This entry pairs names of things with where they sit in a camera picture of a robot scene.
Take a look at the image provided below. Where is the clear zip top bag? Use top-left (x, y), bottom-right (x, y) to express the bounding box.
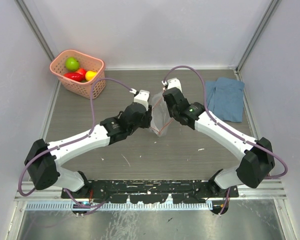
top-left (149, 91), bottom-right (174, 137)

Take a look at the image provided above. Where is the green toy apple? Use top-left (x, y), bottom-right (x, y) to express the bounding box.
top-left (65, 57), bottom-right (80, 72)

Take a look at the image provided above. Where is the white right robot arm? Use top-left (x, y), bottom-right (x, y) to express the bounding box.
top-left (162, 87), bottom-right (275, 197)

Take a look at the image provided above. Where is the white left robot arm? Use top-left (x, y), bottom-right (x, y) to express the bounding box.
top-left (24, 102), bottom-right (152, 198)

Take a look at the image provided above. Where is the blue cloth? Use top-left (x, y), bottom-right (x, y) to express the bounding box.
top-left (205, 77), bottom-right (245, 123)

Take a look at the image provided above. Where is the yellow toy lemon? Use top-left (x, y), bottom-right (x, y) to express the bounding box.
top-left (85, 70), bottom-right (98, 82)

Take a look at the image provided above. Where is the red toy apple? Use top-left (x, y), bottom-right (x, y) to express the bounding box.
top-left (75, 68), bottom-right (87, 77)

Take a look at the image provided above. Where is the red toy pepper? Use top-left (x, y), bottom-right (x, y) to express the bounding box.
top-left (63, 72), bottom-right (85, 82)

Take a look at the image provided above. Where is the pink plastic basket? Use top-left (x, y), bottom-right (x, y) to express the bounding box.
top-left (49, 49), bottom-right (106, 99)

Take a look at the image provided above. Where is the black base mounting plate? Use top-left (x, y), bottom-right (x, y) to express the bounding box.
top-left (70, 180), bottom-right (227, 204)

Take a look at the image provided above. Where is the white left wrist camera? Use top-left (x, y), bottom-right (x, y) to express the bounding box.
top-left (129, 88), bottom-right (150, 110)

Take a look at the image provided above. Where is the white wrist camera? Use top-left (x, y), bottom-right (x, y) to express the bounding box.
top-left (161, 78), bottom-right (183, 92)
top-left (129, 88), bottom-right (150, 110)

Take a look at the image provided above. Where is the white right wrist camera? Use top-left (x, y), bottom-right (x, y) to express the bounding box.
top-left (161, 78), bottom-right (183, 92)

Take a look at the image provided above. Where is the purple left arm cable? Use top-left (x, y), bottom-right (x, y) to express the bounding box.
top-left (17, 77), bottom-right (136, 197)

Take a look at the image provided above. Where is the aluminium frame rail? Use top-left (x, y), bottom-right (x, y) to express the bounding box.
top-left (14, 179), bottom-right (287, 201)

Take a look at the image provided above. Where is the slotted cable duct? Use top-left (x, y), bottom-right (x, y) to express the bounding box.
top-left (25, 200), bottom-right (213, 211)

